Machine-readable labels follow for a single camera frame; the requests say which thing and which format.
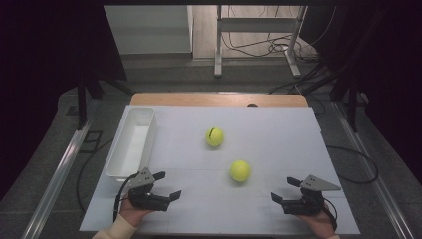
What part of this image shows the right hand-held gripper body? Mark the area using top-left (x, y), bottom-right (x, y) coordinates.
top-left (281, 174), bottom-right (342, 217)

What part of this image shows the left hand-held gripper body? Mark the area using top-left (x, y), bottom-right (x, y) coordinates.
top-left (126, 167), bottom-right (171, 213)

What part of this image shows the white plastic bin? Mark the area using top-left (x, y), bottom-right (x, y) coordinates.
top-left (105, 107), bottom-right (158, 183)

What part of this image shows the plain yellow tennis ball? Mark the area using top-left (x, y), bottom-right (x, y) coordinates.
top-left (229, 159), bottom-right (252, 183)

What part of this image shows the tennis ball with black mark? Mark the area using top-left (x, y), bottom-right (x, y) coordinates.
top-left (205, 126), bottom-right (225, 148)

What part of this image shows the person's left hand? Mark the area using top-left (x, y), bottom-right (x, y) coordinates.
top-left (118, 197), bottom-right (154, 228)

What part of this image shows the person's right hand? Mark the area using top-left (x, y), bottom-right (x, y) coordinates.
top-left (295, 205), bottom-right (338, 239)

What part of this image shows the wooden table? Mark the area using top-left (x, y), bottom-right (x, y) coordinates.
top-left (129, 93), bottom-right (309, 108)

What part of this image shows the black tripod stand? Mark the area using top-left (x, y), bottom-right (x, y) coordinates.
top-left (75, 69), bottom-right (134, 131)
top-left (298, 63), bottom-right (361, 133)

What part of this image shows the white panel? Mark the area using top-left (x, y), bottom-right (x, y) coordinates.
top-left (104, 4), bottom-right (194, 56)

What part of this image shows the black curtain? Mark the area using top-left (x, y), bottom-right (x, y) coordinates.
top-left (0, 0), bottom-right (127, 202)
top-left (307, 0), bottom-right (422, 187)

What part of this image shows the left hand-held gripper black cable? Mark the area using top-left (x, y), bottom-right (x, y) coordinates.
top-left (112, 171), bottom-right (139, 223)

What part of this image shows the hand-held gripper black cable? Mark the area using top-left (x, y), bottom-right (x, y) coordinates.
top-left (112, 171), bottom-right (139, 223)
top-left (321, 197), bottom-right (339, 232)

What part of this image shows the right hand-held gripper black cable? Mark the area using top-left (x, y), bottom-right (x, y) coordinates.
top-left (321, 197), bottom-right (339, 232)

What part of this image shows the thin black floor cable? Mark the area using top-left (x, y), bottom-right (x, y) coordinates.
top-left (76, 137), bottom-right (115, 214)

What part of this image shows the aluminium floor rail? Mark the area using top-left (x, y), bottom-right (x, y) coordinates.
top-left (21, 109), bottom-right (98, 239)
top-left (332, 101), bottom-right (416, 239)

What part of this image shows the black floor bracket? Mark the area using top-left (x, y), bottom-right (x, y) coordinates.
top-left (79, 129), bottom-right (104, 154)

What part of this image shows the black looped floor cable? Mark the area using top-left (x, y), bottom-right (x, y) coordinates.
top-left (326, 144), bottom-right (379, 185)

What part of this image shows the tangle of black cables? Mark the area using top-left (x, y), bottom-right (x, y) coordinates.
top-left (221, 5), bottom-right (337, 64)

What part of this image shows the grey metal stand frame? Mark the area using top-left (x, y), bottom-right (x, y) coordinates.
top-left (213, 4), bottom-right (309, 80)

